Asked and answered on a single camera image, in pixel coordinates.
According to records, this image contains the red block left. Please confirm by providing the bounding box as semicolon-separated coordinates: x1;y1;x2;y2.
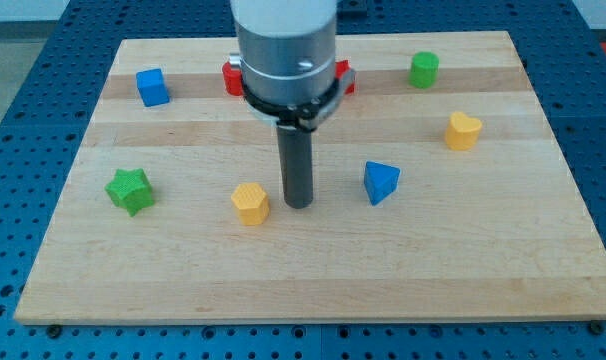
222;62;243;96

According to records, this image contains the red block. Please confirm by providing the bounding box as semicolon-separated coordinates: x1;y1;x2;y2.
335;60;355;95
222;62;243;96

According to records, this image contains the red block right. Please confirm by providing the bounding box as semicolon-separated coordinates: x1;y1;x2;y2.
335;60;355;95

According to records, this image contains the blue triangle block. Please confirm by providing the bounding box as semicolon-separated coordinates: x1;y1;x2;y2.
364;161;401;206

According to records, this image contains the yellow heart block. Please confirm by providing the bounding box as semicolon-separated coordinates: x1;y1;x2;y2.
444;111;483;151

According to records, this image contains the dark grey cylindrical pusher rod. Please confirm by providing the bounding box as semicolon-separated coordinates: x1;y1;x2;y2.
277;127;313;209

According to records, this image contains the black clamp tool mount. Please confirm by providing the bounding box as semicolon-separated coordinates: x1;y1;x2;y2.
228;53;345;132

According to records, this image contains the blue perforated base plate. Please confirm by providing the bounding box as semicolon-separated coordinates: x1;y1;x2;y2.
0;0;606;359

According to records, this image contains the wooden board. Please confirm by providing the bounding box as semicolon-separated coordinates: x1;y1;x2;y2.
15;31;606;325

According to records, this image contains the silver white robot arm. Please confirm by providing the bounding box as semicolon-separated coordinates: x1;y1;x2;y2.
230;0;355;209

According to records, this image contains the blue cube block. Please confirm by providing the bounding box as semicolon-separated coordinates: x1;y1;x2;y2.
136;68;170;107

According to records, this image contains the green cylinder block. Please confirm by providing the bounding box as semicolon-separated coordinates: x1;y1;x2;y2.
408;52;440;89

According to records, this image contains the green star block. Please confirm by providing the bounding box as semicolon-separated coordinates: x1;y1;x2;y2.
104;168;155;217

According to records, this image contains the yellow hexagon block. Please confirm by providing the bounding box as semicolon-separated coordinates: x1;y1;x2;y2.
231;182;270;226

